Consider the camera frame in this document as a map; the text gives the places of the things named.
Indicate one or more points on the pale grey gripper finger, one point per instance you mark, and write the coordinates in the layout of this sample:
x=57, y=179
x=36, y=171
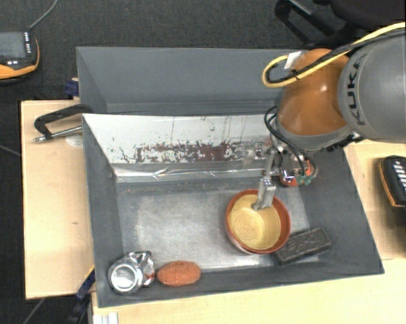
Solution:
x=260, y=199
x=271, y=196

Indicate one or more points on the red-brown bowl with yellow inside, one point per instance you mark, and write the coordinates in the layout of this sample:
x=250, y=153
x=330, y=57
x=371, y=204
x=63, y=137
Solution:
x=256, y=229

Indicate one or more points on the dark green flat block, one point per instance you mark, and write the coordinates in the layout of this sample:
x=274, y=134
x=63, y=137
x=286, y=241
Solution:
x=302, y=246

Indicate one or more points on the orange-brown oval scouring pad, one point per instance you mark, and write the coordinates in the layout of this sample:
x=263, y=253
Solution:
x=178, y=273

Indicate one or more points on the grey metal bin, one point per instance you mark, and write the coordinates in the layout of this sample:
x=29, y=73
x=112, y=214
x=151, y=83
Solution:
x=186, y=85

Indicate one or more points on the crushed silver can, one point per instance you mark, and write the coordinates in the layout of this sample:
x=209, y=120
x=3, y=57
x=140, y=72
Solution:
x=129, y=273

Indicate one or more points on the pale wood flat board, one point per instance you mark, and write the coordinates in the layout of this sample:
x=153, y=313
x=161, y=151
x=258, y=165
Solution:
x=53, y=204

